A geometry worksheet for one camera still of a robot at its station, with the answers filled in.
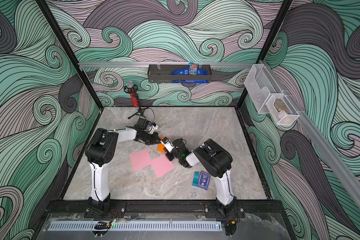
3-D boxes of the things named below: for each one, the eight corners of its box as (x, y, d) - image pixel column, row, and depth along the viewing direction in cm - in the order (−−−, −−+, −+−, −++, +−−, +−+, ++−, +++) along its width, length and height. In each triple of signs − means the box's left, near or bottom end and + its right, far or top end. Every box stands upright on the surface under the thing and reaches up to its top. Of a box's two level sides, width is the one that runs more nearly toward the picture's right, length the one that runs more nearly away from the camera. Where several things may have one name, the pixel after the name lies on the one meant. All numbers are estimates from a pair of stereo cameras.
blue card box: (196, 186, 83) (197, 185, 81) (200, 172, 88) (201, 170, 86) (207, 190, 81) (207, 189, 79) (210, 175, 87) (211, 174, 85)
